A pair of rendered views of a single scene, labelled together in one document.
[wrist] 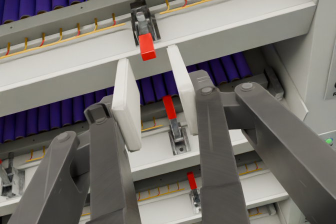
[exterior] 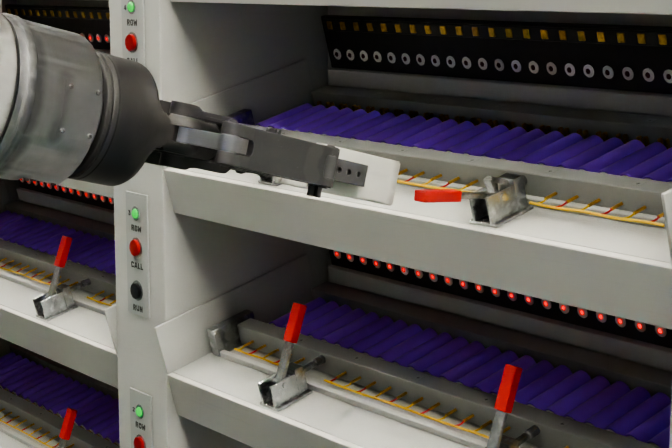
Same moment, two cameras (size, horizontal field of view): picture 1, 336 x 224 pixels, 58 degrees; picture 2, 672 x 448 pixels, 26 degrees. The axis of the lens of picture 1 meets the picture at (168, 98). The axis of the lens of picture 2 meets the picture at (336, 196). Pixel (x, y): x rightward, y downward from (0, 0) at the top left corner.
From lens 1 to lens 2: 0.86 m
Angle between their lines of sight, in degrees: 55
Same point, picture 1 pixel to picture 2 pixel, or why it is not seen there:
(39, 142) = (357, 363)
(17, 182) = (287, 389)
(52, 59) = (401, 199)
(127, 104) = not seen: hidden behind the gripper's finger
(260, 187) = not seen: outside the picture
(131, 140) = not seen: hidden behind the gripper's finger
